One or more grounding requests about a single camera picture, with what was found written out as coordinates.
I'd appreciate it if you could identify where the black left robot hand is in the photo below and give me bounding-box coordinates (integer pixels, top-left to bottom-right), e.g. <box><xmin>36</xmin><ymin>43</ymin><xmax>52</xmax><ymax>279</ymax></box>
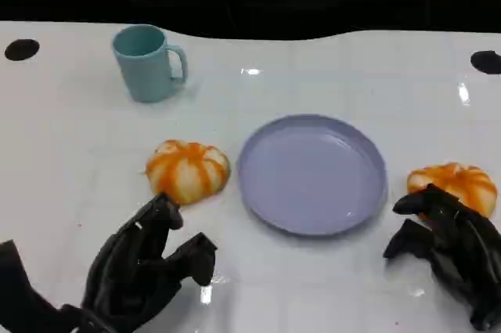
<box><xmin>80</xmin><ymin>193</ymin><xmax>218</xmax><ymax>333</ymax></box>

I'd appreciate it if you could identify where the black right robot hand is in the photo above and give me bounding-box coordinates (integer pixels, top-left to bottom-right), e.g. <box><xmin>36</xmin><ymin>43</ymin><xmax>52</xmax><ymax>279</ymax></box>
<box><xmin>382</xmin><ymin>183</ymin><xmax>501</xmax><ymax>331</ymax></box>

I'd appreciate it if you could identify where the orange and white bread roll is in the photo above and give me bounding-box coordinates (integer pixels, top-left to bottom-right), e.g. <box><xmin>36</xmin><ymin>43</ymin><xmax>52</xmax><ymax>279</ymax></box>
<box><xmin>146</xmin><ymin>139</ymin><xmax>231</xmax><ymax>205</ymax></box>
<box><xmin>406</xmin><ymin>162</ymin><xmax>499</xmax><ymax>219</ymax></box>

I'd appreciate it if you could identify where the lilac plate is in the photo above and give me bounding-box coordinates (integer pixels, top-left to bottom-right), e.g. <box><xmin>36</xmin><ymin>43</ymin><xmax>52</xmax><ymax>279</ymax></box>
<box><xmin>236</xmin><ymin>114</ymin><xmax>389</xmax><ymax>237</ymax></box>

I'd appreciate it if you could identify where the pale green mug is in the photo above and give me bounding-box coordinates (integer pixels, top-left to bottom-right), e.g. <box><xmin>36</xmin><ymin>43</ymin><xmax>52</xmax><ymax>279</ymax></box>
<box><xmin>112</xmin><ymin>24</ymin><xmax>189</xmax><ymax>103</ymax></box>

